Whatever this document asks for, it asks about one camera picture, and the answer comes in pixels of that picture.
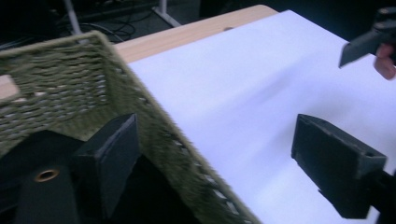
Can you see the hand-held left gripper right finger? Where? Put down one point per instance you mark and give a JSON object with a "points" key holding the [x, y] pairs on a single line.
{"points": [[336, 165]]}

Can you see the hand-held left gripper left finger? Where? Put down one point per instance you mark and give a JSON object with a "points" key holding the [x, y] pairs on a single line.
{"points": [[109, 161]]}

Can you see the black shorts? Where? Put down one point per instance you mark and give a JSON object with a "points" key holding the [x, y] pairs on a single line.
{"points": [[37, 149]]}

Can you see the green woven basket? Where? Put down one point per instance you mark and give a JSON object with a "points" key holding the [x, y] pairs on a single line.
{"points": [[62, 77]]}

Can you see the white table cover sheet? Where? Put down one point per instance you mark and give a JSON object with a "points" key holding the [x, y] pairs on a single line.
{"points": [[249, 93]]}

